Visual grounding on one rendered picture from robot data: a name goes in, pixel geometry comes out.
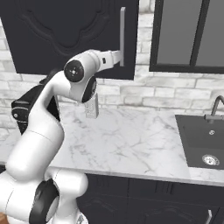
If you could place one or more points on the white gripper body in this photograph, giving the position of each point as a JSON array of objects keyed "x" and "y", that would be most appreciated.
[{"x": 115, "y": 57}]

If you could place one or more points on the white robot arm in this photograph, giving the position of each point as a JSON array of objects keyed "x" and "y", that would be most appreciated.
[{"x": 43, "y": 128}]

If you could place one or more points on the dark base cabinet door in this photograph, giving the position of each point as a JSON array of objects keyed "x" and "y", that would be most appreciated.
[
  {"x": 105, "y": 201},
  {"x": 169, "y": 204}
]

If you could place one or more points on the black framed window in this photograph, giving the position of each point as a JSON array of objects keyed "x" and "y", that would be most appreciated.
[{"x": 186, "y": 67}]

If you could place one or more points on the grey metal tap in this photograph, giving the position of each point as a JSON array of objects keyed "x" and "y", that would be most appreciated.
[{"x": 216, "y": 106}]

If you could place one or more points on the dark grey sink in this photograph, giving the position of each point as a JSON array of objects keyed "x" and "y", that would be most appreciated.
[{"x": 201, "y": 140}]

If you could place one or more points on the dark wall cabinet door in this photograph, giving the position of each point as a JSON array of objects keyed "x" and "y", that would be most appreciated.
[{"x": 58, "y": 26}]

